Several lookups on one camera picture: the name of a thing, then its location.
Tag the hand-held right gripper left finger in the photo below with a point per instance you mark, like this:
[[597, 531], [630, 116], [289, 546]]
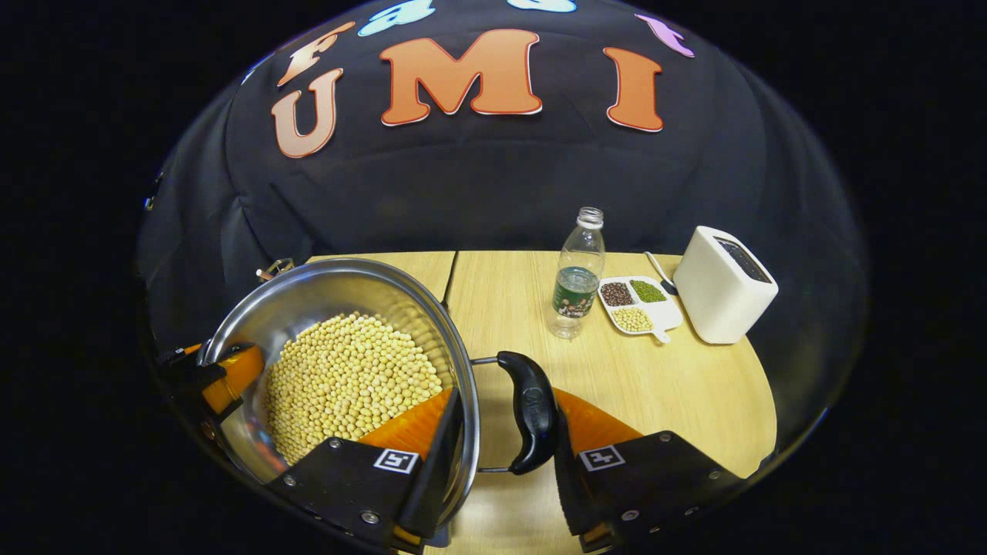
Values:
[[443, 462]]

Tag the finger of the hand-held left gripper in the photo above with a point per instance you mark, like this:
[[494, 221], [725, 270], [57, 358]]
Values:
[[239, 370]]

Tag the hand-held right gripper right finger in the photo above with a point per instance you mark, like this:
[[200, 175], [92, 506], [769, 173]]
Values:
[[574, 493]]

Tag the stainless steel pot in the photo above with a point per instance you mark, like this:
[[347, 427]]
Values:
[[308, 293]]

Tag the pile of yellow soybeans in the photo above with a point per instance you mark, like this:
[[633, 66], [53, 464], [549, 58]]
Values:
[[347, 378]]

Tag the small clear glass jar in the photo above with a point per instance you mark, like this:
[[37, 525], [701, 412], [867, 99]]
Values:
[[276, 269]]

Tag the white divided bean dish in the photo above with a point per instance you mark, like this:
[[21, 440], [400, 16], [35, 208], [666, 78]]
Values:
[[663, 312]]

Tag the clear plastic water bottle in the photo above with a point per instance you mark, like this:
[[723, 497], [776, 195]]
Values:
[[577, 285]]

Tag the white toaster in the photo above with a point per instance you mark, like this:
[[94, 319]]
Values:
[[717, 301]]

